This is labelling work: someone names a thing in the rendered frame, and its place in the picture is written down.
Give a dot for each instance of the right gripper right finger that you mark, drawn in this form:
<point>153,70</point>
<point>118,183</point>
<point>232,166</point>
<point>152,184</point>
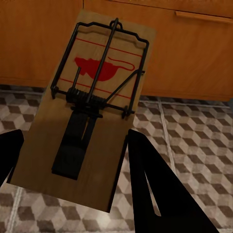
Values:
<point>180,213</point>

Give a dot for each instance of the cabinet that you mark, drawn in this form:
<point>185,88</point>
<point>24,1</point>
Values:
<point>191,57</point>

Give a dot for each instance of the mousetrap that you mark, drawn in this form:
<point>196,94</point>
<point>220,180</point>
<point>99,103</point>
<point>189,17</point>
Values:
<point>76,144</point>

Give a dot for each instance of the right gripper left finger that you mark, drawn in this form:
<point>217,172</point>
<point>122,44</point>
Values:
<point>10,145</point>

